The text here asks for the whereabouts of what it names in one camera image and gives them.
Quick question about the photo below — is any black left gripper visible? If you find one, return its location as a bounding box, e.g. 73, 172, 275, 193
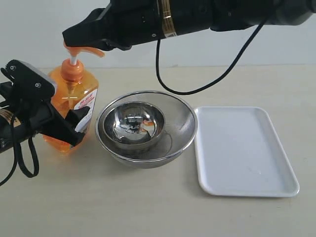
0, 82, 90, 146

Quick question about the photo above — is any small stainless steel bowl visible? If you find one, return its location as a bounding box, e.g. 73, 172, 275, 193
103, 101, 165, 151

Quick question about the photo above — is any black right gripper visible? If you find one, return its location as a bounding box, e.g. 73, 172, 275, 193
62, 0, 177, 51

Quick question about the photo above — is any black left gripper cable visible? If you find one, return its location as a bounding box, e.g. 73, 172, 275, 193
0, 66, 40, 186

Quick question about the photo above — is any white rectangular plastic tray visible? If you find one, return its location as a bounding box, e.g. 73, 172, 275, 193
195, 106, 300, 198

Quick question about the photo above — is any orange pump soap bottle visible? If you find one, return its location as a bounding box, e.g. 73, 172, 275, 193
42, 41, 105, 155

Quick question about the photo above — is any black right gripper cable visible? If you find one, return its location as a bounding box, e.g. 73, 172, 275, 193
156, 0, 287, 95

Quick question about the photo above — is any steel mesh strainer bowl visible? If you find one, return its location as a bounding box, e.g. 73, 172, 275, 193
95, 90, 198, 169

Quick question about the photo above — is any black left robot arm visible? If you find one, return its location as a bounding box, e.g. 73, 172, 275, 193
0, 81, 90, 152

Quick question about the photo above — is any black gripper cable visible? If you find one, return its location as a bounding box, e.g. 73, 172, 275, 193
0, 66, 40, 186
156, 0, 287, 95

